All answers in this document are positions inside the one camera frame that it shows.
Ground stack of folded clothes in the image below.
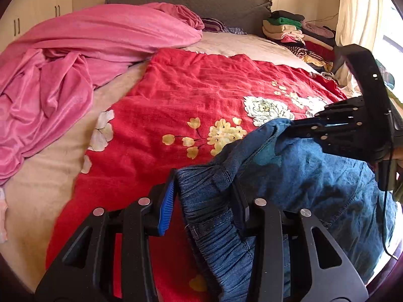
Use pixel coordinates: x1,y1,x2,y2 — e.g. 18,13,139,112
262,10,336,73

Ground cream wardrobe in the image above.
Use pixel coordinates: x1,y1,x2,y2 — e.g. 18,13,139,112
1,0,72,50

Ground red floral bedspread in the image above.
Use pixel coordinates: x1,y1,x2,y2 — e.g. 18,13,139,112
45,48,347,302

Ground beige bed sheet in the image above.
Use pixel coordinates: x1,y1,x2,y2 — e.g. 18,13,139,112
0,31,319,291

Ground pink blanket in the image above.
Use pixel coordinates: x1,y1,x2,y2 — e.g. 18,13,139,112
1,3,204,182

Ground grey headboard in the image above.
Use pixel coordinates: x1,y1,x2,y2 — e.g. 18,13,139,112
105,0,273,36

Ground blue denim pants with lace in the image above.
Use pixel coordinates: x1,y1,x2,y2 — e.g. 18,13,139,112
177,119,398,301

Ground cream curtain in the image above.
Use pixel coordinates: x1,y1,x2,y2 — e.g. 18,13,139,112
334,0,394,95

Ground striped purple pillow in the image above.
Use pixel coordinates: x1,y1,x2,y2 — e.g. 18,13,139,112
201,17,247,35

